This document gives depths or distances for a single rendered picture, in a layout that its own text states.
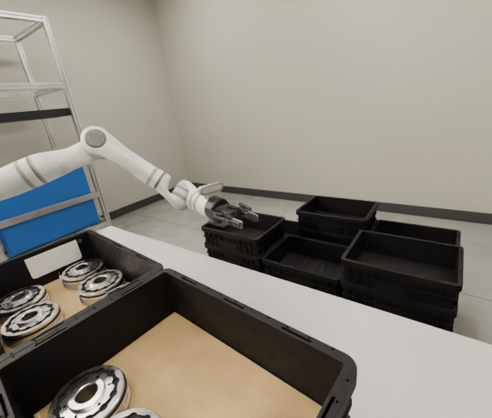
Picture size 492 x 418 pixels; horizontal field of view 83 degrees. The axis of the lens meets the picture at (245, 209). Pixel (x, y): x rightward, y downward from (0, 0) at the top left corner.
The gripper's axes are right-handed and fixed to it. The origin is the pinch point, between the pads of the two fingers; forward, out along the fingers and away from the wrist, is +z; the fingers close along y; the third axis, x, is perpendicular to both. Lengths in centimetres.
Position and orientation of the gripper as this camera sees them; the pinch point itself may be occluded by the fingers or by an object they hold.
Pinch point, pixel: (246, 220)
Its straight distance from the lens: 78.0
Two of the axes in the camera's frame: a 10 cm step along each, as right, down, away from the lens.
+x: -0.1, -9.2, -3.9
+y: -6.9, 2.8, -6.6
